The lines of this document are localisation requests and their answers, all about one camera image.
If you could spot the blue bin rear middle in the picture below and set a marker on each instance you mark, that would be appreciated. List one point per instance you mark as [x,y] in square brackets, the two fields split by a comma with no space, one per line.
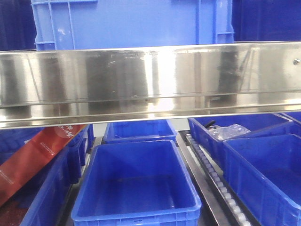
[136,131]

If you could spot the blue bin rear right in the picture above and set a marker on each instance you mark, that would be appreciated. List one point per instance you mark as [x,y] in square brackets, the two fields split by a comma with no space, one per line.
[260,125]

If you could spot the blue bin lower middle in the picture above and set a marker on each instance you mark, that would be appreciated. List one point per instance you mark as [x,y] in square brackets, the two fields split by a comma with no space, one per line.
[137,184]

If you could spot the clear plastic bag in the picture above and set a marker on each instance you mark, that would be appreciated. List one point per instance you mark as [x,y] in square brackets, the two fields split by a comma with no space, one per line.
[228,132]

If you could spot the stainless steel shelf rack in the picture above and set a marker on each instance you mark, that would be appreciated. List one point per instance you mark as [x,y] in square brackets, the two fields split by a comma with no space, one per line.
[55,87]

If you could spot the red cardboard box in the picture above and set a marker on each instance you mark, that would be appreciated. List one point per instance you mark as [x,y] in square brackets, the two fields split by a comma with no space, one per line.
[31,158]

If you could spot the light blue upper crate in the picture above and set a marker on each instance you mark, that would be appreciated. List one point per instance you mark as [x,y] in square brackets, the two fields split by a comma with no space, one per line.
[96,24]

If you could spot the blue bin lower right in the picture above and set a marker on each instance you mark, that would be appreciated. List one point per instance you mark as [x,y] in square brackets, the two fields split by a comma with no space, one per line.
[265,173]

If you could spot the blue bin lower left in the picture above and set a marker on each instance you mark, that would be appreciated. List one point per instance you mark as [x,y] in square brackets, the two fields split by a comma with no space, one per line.
[40,201]

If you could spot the dark blue upper right bin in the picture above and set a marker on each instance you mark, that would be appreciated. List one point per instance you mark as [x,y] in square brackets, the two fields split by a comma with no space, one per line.
[266,20]

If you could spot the dark blue bin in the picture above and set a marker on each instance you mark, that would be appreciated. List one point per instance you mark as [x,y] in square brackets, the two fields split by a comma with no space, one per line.
[266,20]
[17,26]

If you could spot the blue bin rear left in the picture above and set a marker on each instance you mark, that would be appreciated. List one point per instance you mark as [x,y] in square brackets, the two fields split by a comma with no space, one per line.
[13,139]

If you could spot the dark blue upper left bin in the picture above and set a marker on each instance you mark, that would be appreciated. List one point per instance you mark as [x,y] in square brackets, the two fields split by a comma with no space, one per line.
[17,26]

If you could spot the black handle tool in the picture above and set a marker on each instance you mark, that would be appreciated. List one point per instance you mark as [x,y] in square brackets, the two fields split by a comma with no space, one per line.
[210,125]

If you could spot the roller track rail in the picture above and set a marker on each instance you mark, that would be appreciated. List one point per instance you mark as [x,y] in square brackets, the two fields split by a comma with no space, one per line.
[221,207]

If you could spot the screw on steel rail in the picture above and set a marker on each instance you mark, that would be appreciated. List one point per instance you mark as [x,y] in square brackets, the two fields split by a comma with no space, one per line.
[296,61]

